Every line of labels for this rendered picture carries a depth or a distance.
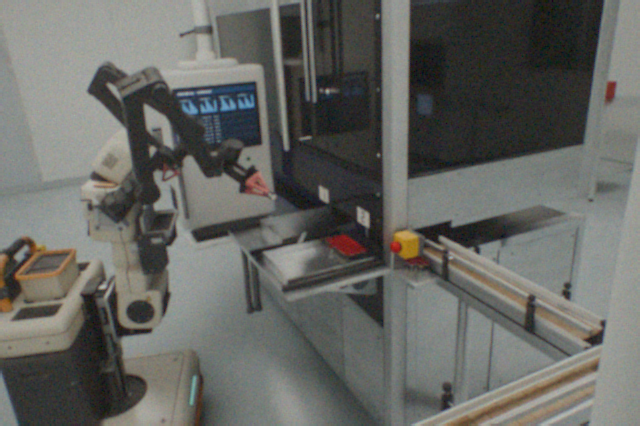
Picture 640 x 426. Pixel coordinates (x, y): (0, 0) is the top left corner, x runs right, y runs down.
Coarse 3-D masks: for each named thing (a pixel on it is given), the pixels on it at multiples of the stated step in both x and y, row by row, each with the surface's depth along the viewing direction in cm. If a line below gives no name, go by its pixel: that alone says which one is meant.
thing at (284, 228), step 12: (288, 216) 230; (300, 216) 233; (312, 216) 234; (324, 216) 234; (264, 228) 221; (276, 228) 222; (288, 228) 222; (300, 228) 221; (312, 228) 220; (324, 228) 220; (336, 228) 212; (348, 228) 215; (276, 240) 209; (288, 240) 204
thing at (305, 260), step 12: (324, 240) 201; (264, 252) 191; (276, 252) 194; (288, 252) 196; (300, 252) 197; (312, 252) 197; (324, 252) 196; (276, 264) 188; (288, 264) 187; (300, 264) 187; (312, 264) 186; (324, 264) 186; (336, 264) 185; (348, 264) 178; (288, 276) 178; (300, 276) 171; (312, 276) 173
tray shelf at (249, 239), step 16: (240, 240) 212; (256, 240) 211; (272, 240) 210; (352, 240) 207; (368, 240) 205; (368, 256) 191; (272, 272) 182; (368, 272) 179; (384, 272) 180; (304, 288) 170; (320, 288) 170
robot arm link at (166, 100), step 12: (156, 84) 138; (156, 96) 139; (168, 96) 141; (168, 108) 147; (180, 108) 150; (180, 120) 152; (180, 132) 155; (192, 132) 157; (192, 144) 161; (204, 144) 165; (192, 156) 166; (204, 156) 166; (204, 168) 169
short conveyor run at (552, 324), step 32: (448, 256) 170; (480, 256) 166; (448, 288) 169; (480, 288) 154; (512, 288) 146; (544, 288) 144; (512, 320) 145; (544, 320) 136; (576, 320) 128; (544, 352) 136; (576, 352) 126
